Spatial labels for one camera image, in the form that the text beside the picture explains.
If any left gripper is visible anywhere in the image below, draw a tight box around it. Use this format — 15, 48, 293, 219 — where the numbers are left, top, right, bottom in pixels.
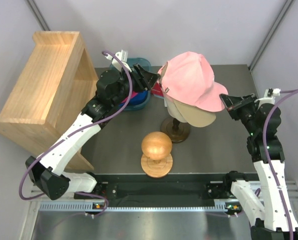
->
113, 64, 161, 108

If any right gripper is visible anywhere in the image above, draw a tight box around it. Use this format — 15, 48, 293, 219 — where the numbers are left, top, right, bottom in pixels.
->
219, 94, 258, 135

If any khaki cap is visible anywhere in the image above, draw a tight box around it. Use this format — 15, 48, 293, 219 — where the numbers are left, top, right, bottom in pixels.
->
175, 100, 216, 128

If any pink cap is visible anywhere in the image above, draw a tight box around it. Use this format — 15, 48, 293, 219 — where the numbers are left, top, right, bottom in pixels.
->
161, 85, 176, 107
158, 51, 228, 113

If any round wooden hat stand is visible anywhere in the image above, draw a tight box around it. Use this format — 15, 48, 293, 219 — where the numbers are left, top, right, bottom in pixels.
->
140, 131, 173, 179

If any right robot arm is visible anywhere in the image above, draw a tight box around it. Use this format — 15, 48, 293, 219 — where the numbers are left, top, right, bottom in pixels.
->
219, 93, 298, 240

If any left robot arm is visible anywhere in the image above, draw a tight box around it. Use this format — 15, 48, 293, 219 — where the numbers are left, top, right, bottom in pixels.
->
25, 64, 161, 201

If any teal plastic bin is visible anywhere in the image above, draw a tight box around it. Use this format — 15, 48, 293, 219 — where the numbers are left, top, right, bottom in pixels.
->
110, 57, 151, 111

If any blue cap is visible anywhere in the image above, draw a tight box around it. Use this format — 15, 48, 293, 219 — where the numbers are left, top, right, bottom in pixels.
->
128, 91, 150, 106

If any magenta cap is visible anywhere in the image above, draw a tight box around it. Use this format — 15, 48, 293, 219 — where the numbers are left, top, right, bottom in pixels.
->
121, 91, 138, 104

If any cream mannequin head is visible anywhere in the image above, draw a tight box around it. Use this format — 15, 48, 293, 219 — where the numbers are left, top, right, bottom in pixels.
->
167, 103, 187, 123

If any dark wooden stand base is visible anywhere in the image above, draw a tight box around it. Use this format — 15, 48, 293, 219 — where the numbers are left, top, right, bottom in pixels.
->
160, 117, 191, 143

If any wooden shelf box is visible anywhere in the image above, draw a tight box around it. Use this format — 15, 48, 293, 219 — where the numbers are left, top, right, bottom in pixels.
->
0, 30, 101, 172

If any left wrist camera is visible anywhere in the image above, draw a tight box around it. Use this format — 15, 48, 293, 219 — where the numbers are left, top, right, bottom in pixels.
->
106, 49, 132, 72

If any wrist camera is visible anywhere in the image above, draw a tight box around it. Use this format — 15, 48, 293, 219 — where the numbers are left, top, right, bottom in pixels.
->
254, 88, 281, 107
106, 49, 132, 72

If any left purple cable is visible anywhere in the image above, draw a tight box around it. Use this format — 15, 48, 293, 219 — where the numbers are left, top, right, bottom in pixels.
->
18, 50, 134, 216

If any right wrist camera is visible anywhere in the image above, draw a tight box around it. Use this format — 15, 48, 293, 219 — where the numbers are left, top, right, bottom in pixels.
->
254, 88, 281, 107

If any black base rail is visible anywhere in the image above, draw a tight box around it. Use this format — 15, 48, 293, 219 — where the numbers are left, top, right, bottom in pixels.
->
92, 180, 234, 201

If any aluminium corner post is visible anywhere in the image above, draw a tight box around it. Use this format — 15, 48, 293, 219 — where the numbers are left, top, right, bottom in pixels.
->
248, 0, 296, 73
25, 0, 51, 31

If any left aluminium corner post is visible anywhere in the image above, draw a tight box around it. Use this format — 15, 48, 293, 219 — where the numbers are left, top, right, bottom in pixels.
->
25, 0, 51, 31

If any grey cable duct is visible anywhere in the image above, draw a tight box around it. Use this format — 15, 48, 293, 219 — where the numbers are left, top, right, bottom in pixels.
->
39, 201, 242, 213

